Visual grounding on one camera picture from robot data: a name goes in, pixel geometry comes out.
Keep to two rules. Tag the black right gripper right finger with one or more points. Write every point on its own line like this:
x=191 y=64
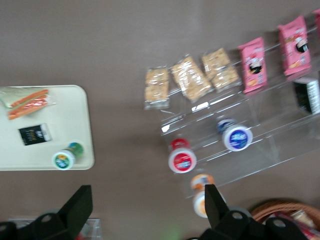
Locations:
x=235 y=225

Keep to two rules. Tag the brown round wicker basket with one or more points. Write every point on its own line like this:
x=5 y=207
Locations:
x=270 y=208

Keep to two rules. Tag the dark red cookie box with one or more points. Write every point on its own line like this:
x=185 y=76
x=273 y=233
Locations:
x=310 y=231

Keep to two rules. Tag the brown table cover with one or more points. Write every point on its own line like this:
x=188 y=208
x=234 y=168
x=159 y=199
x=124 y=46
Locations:
x=100 y=37

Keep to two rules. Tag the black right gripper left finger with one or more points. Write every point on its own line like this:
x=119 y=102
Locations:
x=65 y=220

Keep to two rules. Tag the clear wrapped rice cracker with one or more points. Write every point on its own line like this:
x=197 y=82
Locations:
x=191 y=80
x=220 y=71
x=157 y=88

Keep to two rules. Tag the pink girl print snack pack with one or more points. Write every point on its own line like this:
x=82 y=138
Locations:
x=296 y=46
x=317 y=22

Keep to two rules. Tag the wrapped triangle sandwich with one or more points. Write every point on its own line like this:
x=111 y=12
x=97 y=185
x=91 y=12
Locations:
x=27 y=103

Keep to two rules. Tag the black snack pack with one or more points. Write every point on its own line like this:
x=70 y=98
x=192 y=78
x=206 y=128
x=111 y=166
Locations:
x=34 y=134
x=306 y=96

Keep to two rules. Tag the red gum bottle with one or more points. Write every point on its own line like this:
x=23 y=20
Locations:
x=182 y=158

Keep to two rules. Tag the clear bag of snacks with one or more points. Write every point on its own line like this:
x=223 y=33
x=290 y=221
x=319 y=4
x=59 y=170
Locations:
x=301 y=215

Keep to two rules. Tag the blue gum bottle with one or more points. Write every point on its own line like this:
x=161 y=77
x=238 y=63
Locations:
x=236 y=137

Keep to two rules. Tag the green gum bottle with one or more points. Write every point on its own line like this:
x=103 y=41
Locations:
x=65 y=157

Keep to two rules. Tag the orange gum bottle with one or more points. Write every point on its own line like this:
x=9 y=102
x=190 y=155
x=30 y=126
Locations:
x=200 y=182

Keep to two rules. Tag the clear acrylic tiered stand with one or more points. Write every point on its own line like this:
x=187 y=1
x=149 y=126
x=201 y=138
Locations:
x=275 y=140

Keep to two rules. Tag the cream plastic tray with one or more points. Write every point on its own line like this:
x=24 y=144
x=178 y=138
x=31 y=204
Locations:
x=70 y=112

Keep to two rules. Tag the pink cow print snack pack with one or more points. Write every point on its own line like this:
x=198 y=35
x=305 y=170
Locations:
x=253 y=66

